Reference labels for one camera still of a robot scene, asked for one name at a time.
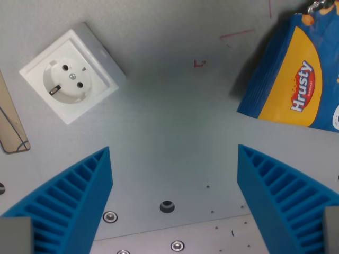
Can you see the dark screw head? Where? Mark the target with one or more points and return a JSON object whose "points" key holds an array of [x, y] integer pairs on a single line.
{"points": [[1, 188]]}

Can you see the silver table screw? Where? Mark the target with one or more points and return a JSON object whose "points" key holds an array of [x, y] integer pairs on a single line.
{"points": [[123, 252], [110, 217], [177, 245]]}

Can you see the blue yellow Hrusty snack bag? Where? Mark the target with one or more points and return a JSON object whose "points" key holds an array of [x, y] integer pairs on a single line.
{"points": [[294, 76]]}

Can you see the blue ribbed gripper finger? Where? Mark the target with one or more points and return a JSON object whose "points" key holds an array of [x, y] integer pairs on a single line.
{"points": [[71, 201], [280, 195]]}

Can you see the white wall power socket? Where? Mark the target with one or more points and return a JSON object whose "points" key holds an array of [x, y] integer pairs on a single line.
{"points": [[70, 74]]}

